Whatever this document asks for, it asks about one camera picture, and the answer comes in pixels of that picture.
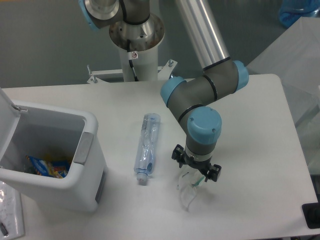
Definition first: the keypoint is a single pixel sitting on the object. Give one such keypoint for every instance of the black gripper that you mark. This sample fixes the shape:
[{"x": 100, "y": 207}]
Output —
[{"x": 195, "y": 161}]

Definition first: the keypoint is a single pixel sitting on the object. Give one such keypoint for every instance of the white green wrapper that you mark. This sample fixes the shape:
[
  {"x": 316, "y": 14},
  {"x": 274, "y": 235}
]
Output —
[{"x": 190, "y": 179}]

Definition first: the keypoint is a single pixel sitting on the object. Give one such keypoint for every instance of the crushed clear plastic bottle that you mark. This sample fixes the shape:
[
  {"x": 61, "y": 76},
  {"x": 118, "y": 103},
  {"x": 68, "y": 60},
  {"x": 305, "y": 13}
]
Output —
[{"x": 146, "y": 151}]

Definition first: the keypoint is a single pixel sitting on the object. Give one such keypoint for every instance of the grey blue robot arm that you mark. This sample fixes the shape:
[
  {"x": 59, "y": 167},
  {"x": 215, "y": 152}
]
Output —
[{"x": 188, "y": 101}]

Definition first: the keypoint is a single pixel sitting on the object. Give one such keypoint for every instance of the white trash can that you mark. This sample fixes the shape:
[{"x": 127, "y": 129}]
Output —
[{"x": 51, "y": 133}]

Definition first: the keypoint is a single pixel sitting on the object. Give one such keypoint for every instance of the black device at table edge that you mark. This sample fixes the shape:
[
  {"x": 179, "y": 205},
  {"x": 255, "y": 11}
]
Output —
[{"x": 311, "y": 212}]

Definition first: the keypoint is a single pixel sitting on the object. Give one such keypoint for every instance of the colourful snack packets in bin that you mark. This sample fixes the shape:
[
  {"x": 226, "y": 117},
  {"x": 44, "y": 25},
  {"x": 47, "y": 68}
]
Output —
[{"x": 55, "y": 169}]

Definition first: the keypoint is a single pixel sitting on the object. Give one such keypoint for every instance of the white side table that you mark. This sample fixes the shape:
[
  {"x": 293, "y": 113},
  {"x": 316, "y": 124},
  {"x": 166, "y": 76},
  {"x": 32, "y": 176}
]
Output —
[{"x": 295, "y": 58}]

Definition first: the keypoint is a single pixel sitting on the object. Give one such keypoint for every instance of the blue plastic bag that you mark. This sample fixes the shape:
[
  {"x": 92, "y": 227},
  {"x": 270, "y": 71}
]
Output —
[{"x": 291, "y": 10}]

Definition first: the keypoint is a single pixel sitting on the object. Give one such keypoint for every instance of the clear plastic tray with paper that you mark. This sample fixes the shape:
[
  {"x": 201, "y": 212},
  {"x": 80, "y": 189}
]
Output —
[{"x": 11, "y": 212}]

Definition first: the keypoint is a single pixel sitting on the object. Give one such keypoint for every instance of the black pen on tray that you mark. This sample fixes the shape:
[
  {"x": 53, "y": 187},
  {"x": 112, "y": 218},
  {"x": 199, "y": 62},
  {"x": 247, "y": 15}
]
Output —
[{"x": 3, "y": 229}]

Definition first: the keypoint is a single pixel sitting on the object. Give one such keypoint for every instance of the white pedestal base frame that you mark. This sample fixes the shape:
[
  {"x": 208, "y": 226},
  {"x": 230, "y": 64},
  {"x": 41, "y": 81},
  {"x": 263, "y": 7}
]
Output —
[{"x": 165, "y": 72}]

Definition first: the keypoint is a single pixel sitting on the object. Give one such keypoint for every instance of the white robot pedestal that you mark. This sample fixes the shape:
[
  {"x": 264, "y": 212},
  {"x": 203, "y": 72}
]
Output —
[{"x": 138, "y": 48}]

